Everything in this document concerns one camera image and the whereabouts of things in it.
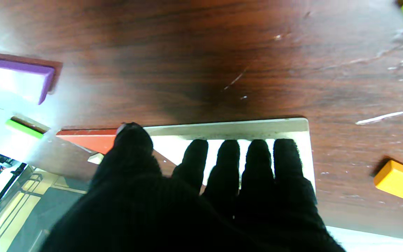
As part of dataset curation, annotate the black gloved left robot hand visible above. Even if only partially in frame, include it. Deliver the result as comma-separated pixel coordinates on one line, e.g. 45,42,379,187
41,122,345,252

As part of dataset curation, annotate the square wooden puzzle tray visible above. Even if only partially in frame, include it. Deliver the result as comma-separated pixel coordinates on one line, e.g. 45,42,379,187
141,118,317,196

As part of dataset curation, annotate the large red tangram triangle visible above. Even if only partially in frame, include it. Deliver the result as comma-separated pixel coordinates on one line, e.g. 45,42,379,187
56,129,119,155

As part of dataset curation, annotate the green tangram square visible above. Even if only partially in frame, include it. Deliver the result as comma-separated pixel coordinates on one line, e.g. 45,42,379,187
6,118,45,139

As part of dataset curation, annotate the orange tangram parallelogram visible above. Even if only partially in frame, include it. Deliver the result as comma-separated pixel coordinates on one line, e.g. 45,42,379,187
374,160,403,204

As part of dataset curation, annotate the purple tangram triangle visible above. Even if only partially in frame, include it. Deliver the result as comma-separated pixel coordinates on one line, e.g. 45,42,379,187
0,55,56,105

